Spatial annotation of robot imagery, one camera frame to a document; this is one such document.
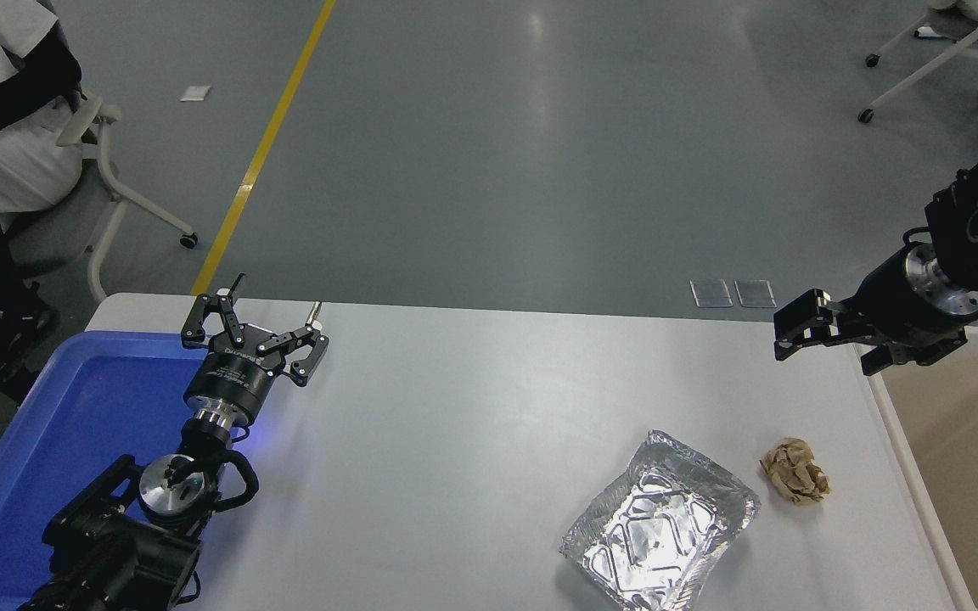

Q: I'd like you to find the grey office chair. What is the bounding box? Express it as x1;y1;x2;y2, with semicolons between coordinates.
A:
0;0;200;305

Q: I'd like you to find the crumpled tan paper ball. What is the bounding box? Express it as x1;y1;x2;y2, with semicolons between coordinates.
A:
759;437;832;507

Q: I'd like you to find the white-framed office chair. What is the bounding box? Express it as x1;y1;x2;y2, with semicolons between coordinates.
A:
857;0;978;150

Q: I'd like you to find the blue plastic tray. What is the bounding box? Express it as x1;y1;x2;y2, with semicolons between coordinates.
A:
0;331;239;611

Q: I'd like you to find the large pale bin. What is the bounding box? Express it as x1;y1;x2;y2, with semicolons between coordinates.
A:
856;327;978;611

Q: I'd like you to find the clear floor plate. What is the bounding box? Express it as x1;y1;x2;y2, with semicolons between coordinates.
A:
734;279;778;309
690;279;734;309

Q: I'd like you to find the silver foil tray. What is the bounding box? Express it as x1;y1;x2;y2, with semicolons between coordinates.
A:
559;430;762;611

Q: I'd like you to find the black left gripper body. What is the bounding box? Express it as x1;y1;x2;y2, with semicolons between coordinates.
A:
183;326;286;425

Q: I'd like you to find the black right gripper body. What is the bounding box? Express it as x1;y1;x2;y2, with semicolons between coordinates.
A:
847;244;950;347

